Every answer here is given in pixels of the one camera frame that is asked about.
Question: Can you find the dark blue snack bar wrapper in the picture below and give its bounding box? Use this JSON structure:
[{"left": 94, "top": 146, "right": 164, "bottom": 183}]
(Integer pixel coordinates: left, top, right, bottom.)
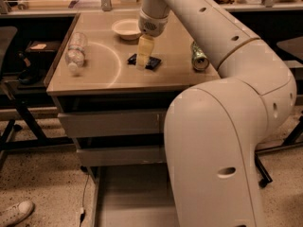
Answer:
[{"left": 127, "top": 54, "right": 161, "bottom": 70}]

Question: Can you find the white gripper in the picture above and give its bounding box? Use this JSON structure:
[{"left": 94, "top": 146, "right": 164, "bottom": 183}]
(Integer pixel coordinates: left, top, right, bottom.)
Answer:
[{"left": 136, "top": 9, "right": 169, "bottom": 70}]

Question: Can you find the dark box with label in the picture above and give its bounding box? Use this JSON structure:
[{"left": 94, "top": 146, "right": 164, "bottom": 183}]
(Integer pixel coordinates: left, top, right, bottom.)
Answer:
[{"left": 26, "top": 41, "right": 61, "bottom": 53}]

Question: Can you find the black floor cable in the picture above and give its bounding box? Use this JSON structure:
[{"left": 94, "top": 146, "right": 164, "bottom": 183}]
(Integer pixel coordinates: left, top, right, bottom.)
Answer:
[{"left": 79, "top": 173, "right": 91, "bottom": 227}]

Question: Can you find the middle grey drawer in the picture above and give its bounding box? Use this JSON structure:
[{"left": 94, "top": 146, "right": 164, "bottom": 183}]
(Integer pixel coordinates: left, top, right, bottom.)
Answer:
[{"left": 77, "top": 146, "right": 166, "bottom": 166}]

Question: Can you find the top grey drawer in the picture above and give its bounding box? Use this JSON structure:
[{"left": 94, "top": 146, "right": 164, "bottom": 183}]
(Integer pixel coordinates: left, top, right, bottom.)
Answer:
[{"left": 58, "top": 110, "right": 166, "bottom": 138}]

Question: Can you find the white sneaker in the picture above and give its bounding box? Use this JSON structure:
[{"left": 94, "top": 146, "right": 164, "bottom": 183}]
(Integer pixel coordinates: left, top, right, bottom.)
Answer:
[{"left": 0, "top": 201, "right": 34, "bottom": 227}]

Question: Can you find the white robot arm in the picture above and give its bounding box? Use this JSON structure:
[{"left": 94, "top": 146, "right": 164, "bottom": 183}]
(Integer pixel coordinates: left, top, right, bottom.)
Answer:
[{"left": 139, "top": 0, "right": 296, "bottom": 227}]

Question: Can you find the clear plastic water bottle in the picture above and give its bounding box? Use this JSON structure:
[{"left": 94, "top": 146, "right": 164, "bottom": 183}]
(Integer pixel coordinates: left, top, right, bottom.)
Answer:
[{"left": 65, "top": 32, "right": 87, "bottom": 75}]

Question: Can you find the black wheeled stand leg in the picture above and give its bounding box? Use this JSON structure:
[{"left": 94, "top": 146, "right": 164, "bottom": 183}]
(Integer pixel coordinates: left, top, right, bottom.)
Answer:
[{"left": 255, "top": 155, "right": 273, "bottom": 188}]

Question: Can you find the grey drawer cabinet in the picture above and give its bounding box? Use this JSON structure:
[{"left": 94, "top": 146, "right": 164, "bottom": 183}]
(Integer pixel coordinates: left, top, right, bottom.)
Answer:
[{"left": 43, "top": 9, "right": 222, "bottom": 227}]

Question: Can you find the crushed green soda can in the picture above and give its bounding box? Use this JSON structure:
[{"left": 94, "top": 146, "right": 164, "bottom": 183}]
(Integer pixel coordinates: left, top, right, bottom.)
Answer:
[{"left": 191, "top": 42, "right": 209, "bottom": 71}]

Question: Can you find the white paper bowl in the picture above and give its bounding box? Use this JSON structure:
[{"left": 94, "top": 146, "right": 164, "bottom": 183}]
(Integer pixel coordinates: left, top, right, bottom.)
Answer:
[{"left": 112, "top": 19, "right": 141, "bottom": 41}]

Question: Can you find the black desk frame leg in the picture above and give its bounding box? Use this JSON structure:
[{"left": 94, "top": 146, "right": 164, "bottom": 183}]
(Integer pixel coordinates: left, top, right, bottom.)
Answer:
[{"left": 0, "top": 81, "right": 73, "bottom": 151}]

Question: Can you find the open bottom grey drawer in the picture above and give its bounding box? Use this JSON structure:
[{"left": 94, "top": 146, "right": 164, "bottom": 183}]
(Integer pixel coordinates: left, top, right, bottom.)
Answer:
[{"left": 91, "top": 164, "right": 180, "bottom": 227}]

